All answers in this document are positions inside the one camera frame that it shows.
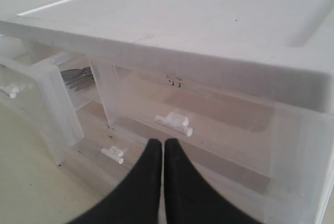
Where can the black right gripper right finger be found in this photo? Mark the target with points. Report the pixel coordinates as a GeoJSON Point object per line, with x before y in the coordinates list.
{"type": "Point", "coordinates": [189, 198]}

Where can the white translucent drawer cabinet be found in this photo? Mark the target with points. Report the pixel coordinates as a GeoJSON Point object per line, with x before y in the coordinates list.
{"type": "Point", "coordinates": [259, 47]}

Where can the key bunch with blue fob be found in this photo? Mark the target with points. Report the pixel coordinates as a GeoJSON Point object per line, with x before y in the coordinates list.
{"type": "Point", "coordinates": [78, 79]}

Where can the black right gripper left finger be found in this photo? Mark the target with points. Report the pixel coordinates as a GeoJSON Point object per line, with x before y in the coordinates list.
{"type": "Point", "coordinates": [137, 198]}

